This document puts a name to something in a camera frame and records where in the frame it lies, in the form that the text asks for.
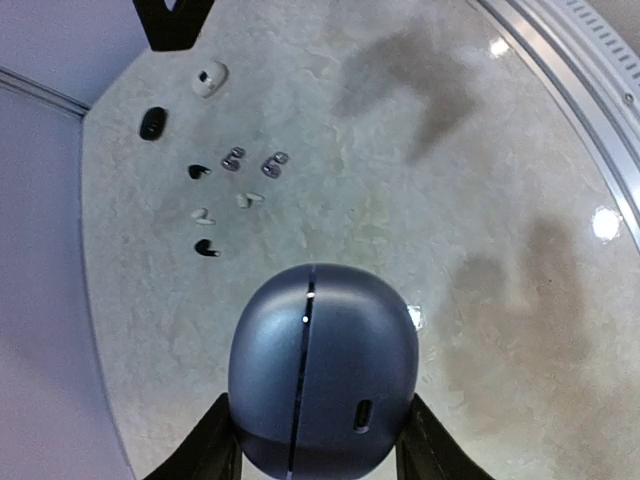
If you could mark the black earbud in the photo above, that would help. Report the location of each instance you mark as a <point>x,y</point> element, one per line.
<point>204,248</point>
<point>196,171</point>

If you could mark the silver earbud lower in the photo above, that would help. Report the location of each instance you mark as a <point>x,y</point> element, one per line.
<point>272,166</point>

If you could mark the black earbud charging case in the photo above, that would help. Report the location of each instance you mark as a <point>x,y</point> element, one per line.
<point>153,123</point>

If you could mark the white earbud lower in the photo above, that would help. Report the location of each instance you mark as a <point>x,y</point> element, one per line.
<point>248,199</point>

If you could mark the white earbud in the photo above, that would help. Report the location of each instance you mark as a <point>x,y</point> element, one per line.
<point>248,199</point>
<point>201,217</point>

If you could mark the left aluminium frame post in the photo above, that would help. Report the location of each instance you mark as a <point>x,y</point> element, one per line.
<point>22,85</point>

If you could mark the white earbud upper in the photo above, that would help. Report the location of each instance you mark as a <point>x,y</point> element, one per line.
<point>201,217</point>

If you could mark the black earbud right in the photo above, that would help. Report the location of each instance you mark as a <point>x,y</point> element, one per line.
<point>196,171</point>

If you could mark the silver earbud upper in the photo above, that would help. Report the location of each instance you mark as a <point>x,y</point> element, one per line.
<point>231,162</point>

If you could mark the aluminium front rail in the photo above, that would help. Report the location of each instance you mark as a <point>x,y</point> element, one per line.
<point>594,75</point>

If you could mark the left gripper own finger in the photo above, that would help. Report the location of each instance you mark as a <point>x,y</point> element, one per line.
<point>427,451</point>

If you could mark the blue-grey earbud charging case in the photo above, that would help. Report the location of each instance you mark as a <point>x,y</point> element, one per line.
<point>322,372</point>

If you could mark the black earbud left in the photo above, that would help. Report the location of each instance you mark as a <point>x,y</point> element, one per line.
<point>204,248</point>

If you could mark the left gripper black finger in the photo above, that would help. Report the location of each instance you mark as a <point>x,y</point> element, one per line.
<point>211,450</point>
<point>172,29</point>

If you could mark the silver earbud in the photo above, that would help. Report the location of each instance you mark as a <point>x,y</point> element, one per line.
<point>272,166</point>
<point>231,162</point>

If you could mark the white earbud charging case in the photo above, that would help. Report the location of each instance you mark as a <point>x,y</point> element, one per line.
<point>209,79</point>

